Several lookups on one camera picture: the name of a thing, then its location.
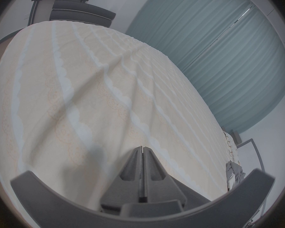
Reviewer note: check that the blue-green curtain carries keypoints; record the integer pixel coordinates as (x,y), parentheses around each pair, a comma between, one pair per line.
(247,79)
(185,20)

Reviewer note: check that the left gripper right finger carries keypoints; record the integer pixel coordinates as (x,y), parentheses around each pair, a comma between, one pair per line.
(156,177)

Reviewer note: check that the grey bedside table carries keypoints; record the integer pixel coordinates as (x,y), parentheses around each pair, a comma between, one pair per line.
(236,137)

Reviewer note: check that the bed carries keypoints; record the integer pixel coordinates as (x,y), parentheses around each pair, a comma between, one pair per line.
(85,91)

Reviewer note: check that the pile of clothes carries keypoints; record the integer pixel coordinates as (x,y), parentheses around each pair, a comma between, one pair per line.
(236,174)

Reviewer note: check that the white printed pillow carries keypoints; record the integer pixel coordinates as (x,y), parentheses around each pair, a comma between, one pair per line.
(232,148)

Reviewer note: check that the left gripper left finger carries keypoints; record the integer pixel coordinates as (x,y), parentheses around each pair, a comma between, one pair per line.
(130,174)

